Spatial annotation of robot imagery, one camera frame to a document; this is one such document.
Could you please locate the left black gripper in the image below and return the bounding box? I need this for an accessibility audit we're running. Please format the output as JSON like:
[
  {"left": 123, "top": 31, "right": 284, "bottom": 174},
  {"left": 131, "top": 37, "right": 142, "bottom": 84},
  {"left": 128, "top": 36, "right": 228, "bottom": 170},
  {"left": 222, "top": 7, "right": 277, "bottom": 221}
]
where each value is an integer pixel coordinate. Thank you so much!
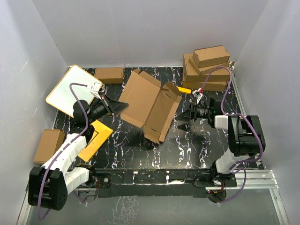
[{"left": 87, "top": 94, "right": 128, "bottom": 124}]

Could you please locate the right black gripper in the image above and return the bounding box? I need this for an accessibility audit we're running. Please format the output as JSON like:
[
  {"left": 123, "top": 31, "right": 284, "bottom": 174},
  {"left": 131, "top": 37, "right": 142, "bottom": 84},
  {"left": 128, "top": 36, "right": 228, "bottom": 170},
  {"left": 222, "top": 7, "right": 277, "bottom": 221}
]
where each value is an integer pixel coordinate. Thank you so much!
[{"left": 175, "top": 100, "right": 213, "bottom": 122}]

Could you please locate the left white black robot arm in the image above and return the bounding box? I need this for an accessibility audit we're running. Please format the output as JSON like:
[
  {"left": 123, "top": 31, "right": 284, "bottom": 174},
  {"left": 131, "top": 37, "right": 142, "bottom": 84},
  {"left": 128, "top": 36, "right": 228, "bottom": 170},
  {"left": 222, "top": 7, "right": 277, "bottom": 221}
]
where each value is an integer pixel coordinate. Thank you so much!
[{"left": 28, "top": 95, "right": 129, "bottom": 210}]

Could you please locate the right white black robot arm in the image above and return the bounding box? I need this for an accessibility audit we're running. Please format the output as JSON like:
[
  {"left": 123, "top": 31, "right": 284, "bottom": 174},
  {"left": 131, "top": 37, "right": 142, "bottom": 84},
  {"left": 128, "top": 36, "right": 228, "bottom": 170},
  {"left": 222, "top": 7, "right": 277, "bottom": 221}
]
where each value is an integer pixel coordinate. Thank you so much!
[{"left": 175, "top": 98, "right": 266, "bottom": 187}]

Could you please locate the large stacked cardboard box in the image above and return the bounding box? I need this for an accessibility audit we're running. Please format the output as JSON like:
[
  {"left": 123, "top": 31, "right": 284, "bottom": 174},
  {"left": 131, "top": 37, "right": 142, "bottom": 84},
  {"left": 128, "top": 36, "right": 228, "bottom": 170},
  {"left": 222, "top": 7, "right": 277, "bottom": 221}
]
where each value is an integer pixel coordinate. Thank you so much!
[{"left": 183, "top": 54, "right": 230, "bottom": 82}]

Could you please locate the top small stacked cardboard box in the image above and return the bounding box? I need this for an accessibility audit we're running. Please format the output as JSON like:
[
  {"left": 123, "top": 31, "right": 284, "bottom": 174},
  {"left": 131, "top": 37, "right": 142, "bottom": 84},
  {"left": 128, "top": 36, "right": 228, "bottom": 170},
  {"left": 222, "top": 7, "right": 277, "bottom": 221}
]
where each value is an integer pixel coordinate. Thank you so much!
[{"left": 192, "top": 45, "right": 230, "bottom": 68}]

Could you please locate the small yellow block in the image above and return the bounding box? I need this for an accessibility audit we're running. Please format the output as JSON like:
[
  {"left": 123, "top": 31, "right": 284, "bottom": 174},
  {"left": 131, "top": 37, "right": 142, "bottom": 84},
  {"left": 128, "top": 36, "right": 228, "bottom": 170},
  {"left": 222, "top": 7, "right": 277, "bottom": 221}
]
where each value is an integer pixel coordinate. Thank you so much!
[{"left": 177, "top": 87, "right": 192, "bottom": 95}]

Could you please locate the yellow card with black drawing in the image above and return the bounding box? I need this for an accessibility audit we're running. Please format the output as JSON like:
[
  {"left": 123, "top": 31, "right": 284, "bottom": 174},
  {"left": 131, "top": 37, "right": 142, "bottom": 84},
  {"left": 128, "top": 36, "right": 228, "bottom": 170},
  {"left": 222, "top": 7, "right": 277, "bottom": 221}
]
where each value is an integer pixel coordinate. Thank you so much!
[{"left": 78, "top": 120, "right": 113, "bottom": 163}]

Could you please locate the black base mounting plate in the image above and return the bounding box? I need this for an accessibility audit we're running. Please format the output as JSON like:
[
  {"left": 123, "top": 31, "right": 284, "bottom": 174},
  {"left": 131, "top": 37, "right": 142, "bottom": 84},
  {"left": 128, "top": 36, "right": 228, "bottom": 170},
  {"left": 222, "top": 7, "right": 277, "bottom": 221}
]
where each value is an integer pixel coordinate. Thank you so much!
[{"left": 77, "top": 169, "right": 237, "bottom": 198}]

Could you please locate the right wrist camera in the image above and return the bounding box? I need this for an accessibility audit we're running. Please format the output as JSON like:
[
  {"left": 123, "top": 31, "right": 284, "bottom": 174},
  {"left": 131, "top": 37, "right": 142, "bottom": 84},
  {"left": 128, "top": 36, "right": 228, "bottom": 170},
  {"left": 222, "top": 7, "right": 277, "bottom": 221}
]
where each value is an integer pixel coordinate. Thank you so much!
[{"left": 192, "top": 88, "right": 203, "bottom": 104}]

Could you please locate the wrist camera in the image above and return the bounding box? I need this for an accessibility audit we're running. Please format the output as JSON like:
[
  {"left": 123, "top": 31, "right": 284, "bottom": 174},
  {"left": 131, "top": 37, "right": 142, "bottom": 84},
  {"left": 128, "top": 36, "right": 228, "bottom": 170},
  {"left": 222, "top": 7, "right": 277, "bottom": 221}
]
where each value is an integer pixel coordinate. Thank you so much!
[
  {"left": 89, "top": 82, "right": 103, "bottom": 99},
  {"left": 192, "top": 88, "right": 203, "bottom": 104}
]

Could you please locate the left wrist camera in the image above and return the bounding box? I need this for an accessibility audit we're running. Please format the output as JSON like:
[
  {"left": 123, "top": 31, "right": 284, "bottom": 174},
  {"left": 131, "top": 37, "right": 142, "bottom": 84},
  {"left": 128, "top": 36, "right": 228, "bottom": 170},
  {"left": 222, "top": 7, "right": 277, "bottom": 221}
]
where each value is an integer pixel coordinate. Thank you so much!
[{"left": 89, "top": 82, "right": 103, "bottom": 99}]

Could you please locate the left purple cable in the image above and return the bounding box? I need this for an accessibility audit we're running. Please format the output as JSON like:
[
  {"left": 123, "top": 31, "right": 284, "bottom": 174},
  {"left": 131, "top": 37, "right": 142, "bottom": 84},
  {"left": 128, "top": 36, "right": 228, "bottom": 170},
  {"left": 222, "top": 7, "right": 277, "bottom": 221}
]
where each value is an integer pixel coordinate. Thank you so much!
[{"left": 37, "top": 82, "right": 94, "bottom": 221}]

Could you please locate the purple cable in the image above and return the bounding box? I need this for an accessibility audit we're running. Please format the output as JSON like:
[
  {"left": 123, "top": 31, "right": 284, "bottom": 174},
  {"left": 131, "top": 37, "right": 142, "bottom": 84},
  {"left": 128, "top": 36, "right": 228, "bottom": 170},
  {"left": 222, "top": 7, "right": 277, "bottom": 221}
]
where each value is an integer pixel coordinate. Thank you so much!
[
  {"left": 200, "top": 66, "right": 263, "bottom": 203},
  {"left": 37, "top": 82, "right": 94, "bottom": 221}
]

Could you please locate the white board with wooden frame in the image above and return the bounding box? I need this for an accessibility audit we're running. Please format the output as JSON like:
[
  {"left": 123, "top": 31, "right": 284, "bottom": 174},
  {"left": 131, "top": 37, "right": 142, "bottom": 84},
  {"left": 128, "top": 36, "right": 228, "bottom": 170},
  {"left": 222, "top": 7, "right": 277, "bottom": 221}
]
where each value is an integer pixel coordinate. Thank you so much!
[{"left": 46, "top": 65, "right": 101, "bottom": 117}]

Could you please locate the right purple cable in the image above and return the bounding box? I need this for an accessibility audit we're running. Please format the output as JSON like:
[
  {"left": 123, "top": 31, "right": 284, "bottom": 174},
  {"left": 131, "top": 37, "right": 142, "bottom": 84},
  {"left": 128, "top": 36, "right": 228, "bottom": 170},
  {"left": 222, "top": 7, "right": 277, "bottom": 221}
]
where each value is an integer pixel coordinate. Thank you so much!
[{"left": 200, "top": 66, "right": 263, "bottom": 203}]

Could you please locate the aluminium frame rail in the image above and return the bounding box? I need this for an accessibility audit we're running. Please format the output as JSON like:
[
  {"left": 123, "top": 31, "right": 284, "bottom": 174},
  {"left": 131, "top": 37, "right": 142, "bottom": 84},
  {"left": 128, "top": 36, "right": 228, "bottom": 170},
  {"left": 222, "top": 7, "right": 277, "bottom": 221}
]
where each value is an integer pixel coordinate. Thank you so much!
[{"left": 19, "top": 164, "right": 289, "bottom": 225}]

